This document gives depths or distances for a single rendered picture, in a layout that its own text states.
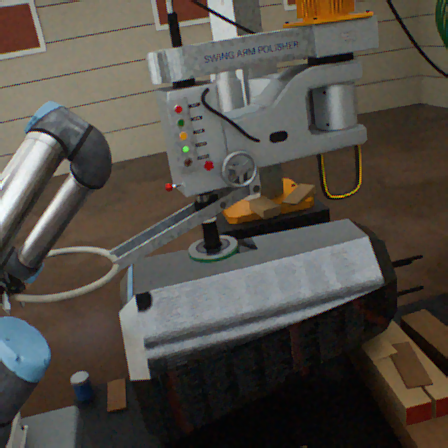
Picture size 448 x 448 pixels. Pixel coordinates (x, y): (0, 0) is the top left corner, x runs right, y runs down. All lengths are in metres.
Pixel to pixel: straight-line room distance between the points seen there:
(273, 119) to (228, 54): 0.32
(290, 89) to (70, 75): 6.16
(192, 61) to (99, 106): 6.14
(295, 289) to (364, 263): 0.32
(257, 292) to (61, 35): 6.48
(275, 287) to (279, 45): 0.95
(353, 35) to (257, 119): 0.53
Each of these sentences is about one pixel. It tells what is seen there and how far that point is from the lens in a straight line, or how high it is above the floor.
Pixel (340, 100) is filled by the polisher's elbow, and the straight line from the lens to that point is 2.19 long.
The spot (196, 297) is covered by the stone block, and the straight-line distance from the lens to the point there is 1.96.
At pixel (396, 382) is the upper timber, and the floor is 0.25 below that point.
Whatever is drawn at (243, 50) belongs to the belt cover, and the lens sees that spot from 1.96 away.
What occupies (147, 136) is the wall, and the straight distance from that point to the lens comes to 8.08.
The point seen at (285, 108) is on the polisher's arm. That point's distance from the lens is 2.06.
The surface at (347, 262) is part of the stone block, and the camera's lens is 2.10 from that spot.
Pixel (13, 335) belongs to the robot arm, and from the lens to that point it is 1.12.
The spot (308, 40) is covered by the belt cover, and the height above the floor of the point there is 1.64.
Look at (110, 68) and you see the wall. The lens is 7.95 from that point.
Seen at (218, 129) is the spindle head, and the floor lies 1.36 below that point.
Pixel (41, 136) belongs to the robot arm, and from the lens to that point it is 1.32.
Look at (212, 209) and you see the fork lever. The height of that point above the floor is 1.03.
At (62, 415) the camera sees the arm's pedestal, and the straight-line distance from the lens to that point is 1.46.
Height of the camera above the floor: 1.73
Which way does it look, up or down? 22 degrees down
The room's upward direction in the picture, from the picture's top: 10 degrees counter-clockwise
